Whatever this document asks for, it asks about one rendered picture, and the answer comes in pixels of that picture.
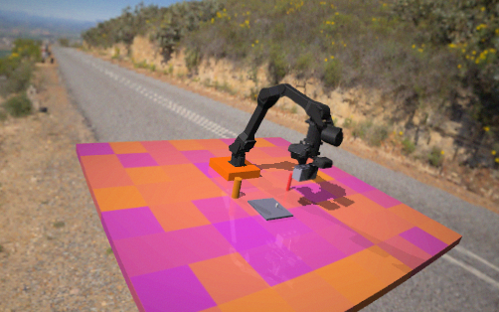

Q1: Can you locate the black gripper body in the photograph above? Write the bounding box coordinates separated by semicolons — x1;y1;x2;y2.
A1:
288;136;332;169

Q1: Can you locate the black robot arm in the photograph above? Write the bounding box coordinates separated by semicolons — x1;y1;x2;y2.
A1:
228;83;344;167

